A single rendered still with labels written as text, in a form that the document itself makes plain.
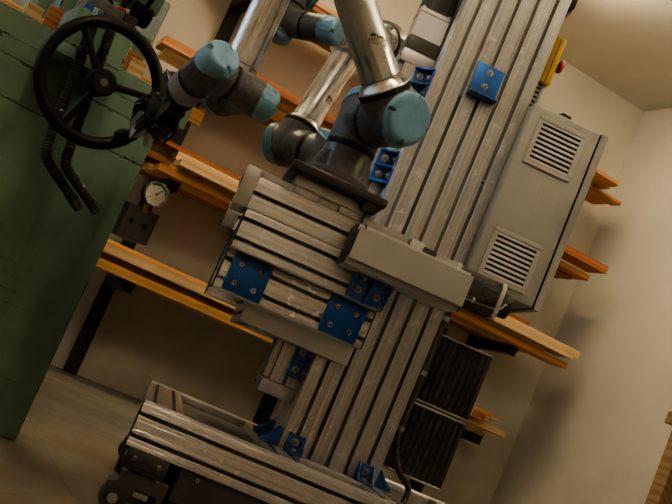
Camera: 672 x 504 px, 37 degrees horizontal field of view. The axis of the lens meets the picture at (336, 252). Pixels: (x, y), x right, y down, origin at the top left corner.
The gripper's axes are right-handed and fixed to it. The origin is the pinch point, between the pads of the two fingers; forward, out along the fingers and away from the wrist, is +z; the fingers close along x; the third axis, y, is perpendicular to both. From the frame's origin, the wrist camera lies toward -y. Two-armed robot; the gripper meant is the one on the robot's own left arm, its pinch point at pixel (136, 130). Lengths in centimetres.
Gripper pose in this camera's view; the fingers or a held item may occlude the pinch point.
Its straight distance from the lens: 222.8
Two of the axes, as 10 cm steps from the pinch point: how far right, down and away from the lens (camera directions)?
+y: -1.2, 8.2, -5.6
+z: -6.3, 3.7, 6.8
